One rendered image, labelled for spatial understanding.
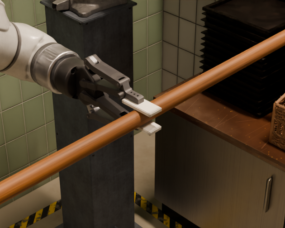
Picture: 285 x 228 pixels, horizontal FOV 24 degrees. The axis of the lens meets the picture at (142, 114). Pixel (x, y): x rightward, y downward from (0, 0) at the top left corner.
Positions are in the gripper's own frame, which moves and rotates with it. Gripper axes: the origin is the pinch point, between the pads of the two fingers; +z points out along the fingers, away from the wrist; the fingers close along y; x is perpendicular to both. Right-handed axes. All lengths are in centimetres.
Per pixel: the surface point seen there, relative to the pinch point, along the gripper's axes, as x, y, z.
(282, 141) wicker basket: -86, 59, -21
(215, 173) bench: -80, 81, -43
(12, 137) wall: -49, 89, -122
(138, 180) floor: -93, 120, -94
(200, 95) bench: -93, 62, -61
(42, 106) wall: -65, 81, -121
